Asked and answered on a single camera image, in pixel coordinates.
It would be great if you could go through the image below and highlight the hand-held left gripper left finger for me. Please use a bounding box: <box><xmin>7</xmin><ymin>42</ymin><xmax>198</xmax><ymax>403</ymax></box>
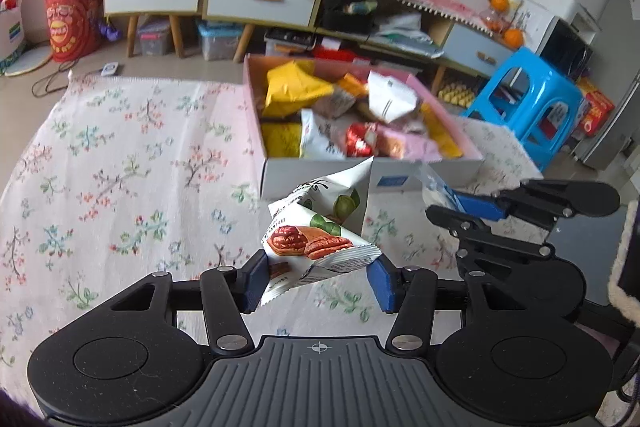
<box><xmin>106</xmin><ymin>250</ymin><xmax>272</xmax><ymax>356</ymax></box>

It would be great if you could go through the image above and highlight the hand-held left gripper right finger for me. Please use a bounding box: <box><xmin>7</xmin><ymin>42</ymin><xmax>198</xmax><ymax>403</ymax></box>
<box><xmin>365</xmin><ymin>256</ymin><xmax>531</xmax><ymax>354</ymax></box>

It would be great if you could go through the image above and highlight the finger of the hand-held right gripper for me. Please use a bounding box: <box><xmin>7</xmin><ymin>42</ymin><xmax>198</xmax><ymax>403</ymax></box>
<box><xmin>424</xmin><ymin>205</ymin><xmax>557</xmax><ymax>279</ymax></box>
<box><xmin>451</xmin><ymin>181</ymin><xmax>574</xmax><ymax>234</ymax></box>

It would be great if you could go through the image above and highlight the clear blue-label snack packet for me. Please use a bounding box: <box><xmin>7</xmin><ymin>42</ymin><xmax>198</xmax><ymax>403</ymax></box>
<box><xmin>372</xmin><ymin>159</ymin><xmax>426</xmax><ymax>194</ymax></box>
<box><xmin>422</xmin><ymin>163</ymin><xmax>466</xmax><ymax>214</ymax></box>

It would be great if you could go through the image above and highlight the white nut-print snack packet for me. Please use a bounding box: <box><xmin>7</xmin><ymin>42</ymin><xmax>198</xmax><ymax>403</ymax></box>
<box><xmin>261</xmin><ymin>219</ymin><xmax>382</xmax><ymax>307</ymax></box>

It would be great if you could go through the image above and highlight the pink snack packet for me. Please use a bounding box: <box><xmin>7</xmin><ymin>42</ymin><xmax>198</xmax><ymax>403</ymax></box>
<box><xmin>379</xmin><ymin>129</ymin><xmax>442</xmax><ymax>161</ymax></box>

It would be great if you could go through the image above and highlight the pink cardboard box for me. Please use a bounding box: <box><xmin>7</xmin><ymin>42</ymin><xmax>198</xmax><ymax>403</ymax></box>
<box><xmin>242</xmin><ymin>54</ymin><xmax>485</xmax><ymax>201</ymax></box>

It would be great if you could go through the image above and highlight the red snack packet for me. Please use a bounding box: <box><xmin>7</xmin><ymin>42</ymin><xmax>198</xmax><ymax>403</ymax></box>
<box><xmin>346</xmin><ymin>122</ymin><xmax>382</xmax><ymax>158</ymax></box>

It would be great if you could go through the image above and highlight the white brown-print snack packet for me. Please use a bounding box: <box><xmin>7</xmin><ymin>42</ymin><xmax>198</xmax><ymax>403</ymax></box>
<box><xmin>366</xmin><ymin>71</ymin><xmax>420</xmax><ymax>124</ymax></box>

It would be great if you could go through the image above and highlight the white silver snack packet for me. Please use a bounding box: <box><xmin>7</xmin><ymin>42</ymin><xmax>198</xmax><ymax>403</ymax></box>
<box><xmin>299</xmin><ymin>108</ymin><xmax>348</xmax><ymax>159</ymax></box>

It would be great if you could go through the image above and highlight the white orange snack packet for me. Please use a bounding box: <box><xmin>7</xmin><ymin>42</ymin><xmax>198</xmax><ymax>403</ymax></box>
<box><xmin>336</xmin><ymin>73</ymin><xmax>370</xmax><ymax>98</ymax></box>

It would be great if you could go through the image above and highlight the large yellow snack packet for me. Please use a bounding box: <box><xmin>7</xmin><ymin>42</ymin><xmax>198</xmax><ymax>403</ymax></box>
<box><xmin>264</xmin><ymin>61</ymin><xmax>335</xmax><ymax>118</ymax></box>

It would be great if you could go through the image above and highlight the white green-print snack packet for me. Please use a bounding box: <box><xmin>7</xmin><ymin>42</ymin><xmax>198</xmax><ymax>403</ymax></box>
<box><xmin>269</xmin><ymin>156</ymin><xmax>377</xmax><ymax>235</ymax></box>

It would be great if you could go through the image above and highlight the blue plastic stool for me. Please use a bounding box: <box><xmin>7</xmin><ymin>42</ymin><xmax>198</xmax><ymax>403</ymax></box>
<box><xmin>460</xmin><ymin>47</ymin><xmax>583</xmax><ymax>172</ymax></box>

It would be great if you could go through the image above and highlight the yellow egg tray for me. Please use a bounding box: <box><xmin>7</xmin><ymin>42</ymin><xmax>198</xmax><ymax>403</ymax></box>
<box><xmin>437</xmin><ymin>82</ymin><xmax>481</xmax><ymax>108</ymax></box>

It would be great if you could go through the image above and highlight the red snack carton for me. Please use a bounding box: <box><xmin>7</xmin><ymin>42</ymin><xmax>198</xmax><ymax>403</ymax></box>
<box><xmin>575</xmin><ymin>79</ymin><xmax>616</xmax><ymax>138</ymax></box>

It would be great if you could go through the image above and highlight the pale blue drawer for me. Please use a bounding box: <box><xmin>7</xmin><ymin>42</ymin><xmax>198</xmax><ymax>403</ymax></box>
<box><xmin>442</xmin><ymin>23</ymin><xmax>516</xmax><ymax>78</ymax></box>

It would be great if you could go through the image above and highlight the wooden TV stand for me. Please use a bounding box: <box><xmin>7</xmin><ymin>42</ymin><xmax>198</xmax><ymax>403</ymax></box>
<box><xmin>315</xmin><ymin>0</ymin><xmax>521</xmax><ymax>94</ymax></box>

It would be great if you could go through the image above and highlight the floral tablecloth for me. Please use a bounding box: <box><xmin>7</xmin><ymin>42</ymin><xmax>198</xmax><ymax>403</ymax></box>
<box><xmin>0</xmin><ymin>73</ymin><xmax>548</xmax><ymax>388</ymax></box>

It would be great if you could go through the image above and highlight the black microwave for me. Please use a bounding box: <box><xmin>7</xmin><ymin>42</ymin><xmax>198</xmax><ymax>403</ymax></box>
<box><xmin>537</xmin><ymin>14</ymin><xmax>593</xmax><ymax>80</ymax></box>

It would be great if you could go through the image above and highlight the stack of papers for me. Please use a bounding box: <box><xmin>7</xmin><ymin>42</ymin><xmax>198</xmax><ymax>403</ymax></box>
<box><xmin>372</xmin><ymin>12</ymin><xmax>446</xmax><ymax>58</ymax></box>

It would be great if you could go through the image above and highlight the grey refrigerator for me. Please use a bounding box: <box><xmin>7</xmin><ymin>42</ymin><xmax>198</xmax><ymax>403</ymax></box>
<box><xmin>570</xmin><ymin>0</ymin><xmax>640</xmax><ymax>170</ymax></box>

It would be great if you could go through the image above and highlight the red flat box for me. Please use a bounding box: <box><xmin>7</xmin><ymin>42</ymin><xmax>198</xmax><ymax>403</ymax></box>
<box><xmin>312</xmin><ymin>47</ymin><xmax>373</xmax><ymax>62</ymax></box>

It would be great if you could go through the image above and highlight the white foam box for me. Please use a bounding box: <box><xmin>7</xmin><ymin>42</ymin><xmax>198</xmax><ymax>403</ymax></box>
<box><xmin>527</xmin><ymin>0</ymin><xmax>601</xmax><ymax>32</ymax></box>

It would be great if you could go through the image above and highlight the black bag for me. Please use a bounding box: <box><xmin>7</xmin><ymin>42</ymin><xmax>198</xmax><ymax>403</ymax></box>
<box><xmin>320</xmin><ymin>0</ymin><xmax>378</xmax><ymax>34</ymax></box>

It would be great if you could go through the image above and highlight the clear storage box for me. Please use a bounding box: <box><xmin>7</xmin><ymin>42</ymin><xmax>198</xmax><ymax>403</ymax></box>
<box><xmin>137</xmin><ymin>19</ymin><xmax>173</xmax><ymax>56</ymax></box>
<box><xmin>197</xmin><ymin>22</ymin><xmax>246</xmax><ymax>60</ymax></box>

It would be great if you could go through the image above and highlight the round white board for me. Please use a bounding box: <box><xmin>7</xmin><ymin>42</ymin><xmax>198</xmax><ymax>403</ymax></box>
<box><xmin>0</xmin><ymin>47</ymin><xmax>53</xmax><ymax>75</ymax></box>

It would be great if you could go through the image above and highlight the red printed bag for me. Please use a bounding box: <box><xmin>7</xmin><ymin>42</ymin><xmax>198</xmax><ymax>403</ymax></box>
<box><xmin>42</xmin><ymin>0</ymin><xmax>103</xmax><ymax>62</ymax></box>

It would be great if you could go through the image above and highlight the white paper bag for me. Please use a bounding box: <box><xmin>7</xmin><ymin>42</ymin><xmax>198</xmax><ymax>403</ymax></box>
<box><xmin>0</xmin><ymin>0</ymin><xmax>26</xmax><ymax>65</ymax></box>

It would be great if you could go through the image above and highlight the black floor cable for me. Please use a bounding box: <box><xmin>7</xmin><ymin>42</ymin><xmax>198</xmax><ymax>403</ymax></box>
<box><xmin>32</xmin><ymin>59</ymin><xmax>76</xmax><ymax>98</ymax></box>

